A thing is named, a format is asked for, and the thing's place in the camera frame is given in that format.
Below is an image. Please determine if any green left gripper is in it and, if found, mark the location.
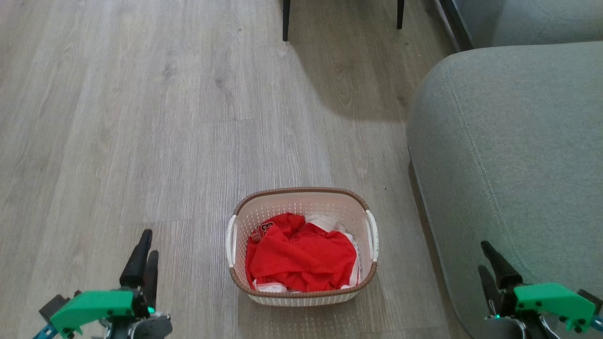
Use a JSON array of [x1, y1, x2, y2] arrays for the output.
[[50, 229, 159, 339]]

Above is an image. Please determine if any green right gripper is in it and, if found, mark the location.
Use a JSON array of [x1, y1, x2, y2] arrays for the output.
[[478, 242, 596, 332]]

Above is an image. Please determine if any white perforated plastic laundry basket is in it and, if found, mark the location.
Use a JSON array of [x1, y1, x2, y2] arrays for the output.
[[225, 187, 379, 307]]

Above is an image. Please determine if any grey-green fabric sofa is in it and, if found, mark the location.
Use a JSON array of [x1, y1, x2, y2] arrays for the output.
[[406, 41, 603, 339]]

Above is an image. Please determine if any red jersey garment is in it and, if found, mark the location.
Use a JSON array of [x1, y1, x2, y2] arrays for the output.
[[245, 213, 358, 292]]

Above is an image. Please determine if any white garment with red trim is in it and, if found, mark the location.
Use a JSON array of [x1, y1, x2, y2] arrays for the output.
[[253, 214, 361, 293]]

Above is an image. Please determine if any grey sofa section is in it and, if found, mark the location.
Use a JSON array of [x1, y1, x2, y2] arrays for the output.
[[436, 0, 603, 51]]

